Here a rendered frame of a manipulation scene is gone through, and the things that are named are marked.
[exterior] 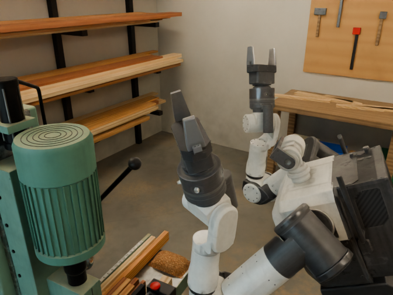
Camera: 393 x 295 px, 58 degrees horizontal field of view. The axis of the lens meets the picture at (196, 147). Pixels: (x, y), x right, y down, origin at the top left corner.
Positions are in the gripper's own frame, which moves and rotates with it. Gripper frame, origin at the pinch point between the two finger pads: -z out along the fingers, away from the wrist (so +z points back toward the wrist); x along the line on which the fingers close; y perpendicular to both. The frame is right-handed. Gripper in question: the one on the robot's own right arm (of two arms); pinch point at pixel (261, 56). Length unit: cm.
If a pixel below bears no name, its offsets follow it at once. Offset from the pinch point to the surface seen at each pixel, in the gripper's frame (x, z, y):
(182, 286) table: 30, 78, 10
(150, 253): 35, 69, 23
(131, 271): 45, 72, 18
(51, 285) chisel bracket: 72, 65, 12
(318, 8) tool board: -207, -72, 126
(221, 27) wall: -174, -71, 230
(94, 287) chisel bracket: 62, 65, 3
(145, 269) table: 38, 74, 20
